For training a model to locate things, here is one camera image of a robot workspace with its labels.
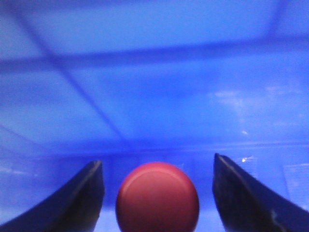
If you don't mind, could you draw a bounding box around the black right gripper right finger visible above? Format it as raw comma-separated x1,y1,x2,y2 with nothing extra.
212,153,309,232

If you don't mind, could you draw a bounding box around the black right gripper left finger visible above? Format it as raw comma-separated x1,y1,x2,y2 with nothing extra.
0,160,105,232

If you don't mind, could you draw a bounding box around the red mushroom push button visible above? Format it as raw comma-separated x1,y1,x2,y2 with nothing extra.
115,162,199,232

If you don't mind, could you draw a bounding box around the right blue plastic bin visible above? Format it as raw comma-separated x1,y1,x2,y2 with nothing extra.
0,0,309,232

